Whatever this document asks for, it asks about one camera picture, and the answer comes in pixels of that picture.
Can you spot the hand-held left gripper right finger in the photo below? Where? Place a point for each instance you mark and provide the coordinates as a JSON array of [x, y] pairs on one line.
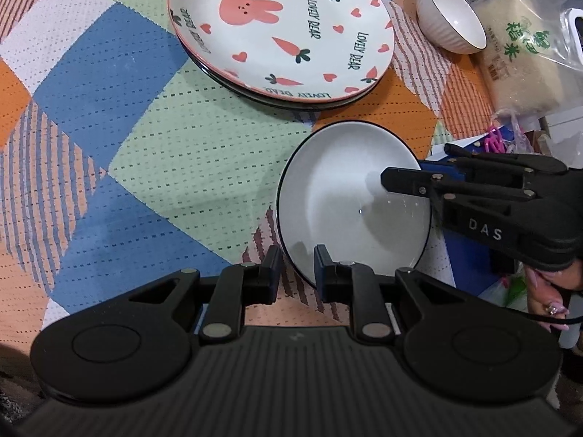
[[321, 273]]

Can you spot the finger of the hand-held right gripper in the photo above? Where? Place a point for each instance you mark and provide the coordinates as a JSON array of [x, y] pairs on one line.
[[496, 160], [410, 181]]

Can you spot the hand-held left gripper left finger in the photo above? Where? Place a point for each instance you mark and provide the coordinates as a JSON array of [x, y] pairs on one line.
[[272, 273]]

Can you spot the white bowl black rim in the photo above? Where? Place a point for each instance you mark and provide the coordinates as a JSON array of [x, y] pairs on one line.
[[350, 200], [451, 18]]

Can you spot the dark plate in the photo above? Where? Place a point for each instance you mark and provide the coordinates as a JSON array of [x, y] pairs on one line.
[[237, 92]]

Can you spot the white bunny carrot plate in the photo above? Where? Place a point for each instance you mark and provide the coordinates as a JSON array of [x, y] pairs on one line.
[[282, 27]]

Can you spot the person's right hand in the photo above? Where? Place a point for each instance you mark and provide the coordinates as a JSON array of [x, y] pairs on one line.
[[544, 298]]

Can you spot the pink plastic clip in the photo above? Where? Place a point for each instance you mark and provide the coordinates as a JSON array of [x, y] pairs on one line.
[[494, 139]]

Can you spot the blue folder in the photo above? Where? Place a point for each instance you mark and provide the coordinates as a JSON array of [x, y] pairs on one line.
[[460, 255]]

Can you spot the clear plastic bag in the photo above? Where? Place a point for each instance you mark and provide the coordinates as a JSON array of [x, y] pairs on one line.
[[505, 291]]

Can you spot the clear rice bag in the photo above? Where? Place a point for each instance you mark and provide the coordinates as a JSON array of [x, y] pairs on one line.
[[533, 54]]

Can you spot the patchwork tablecloth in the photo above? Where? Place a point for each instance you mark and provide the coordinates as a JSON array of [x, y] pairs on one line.
[[136, 154]]

